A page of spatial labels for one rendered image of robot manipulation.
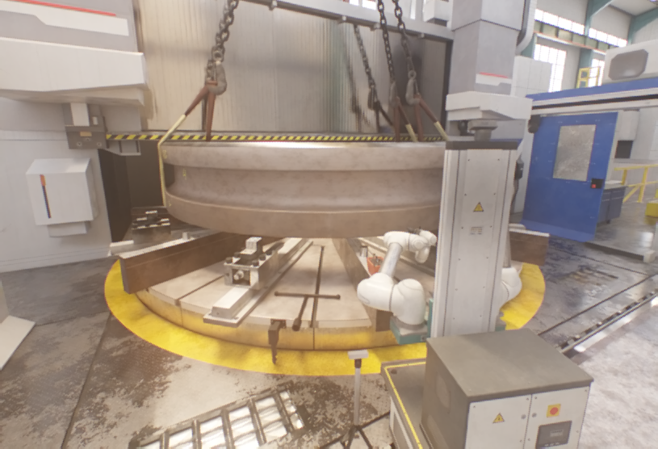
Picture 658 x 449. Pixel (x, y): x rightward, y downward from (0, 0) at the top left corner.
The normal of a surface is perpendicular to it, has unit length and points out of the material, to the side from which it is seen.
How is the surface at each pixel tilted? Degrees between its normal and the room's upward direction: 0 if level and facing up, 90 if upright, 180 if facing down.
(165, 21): 90
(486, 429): 90
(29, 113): 90
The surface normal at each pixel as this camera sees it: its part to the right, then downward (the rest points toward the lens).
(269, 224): -0.21, 0.20
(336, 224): 0.05, 0.20
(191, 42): 0.49, 0.18
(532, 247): -0.59, 0.16
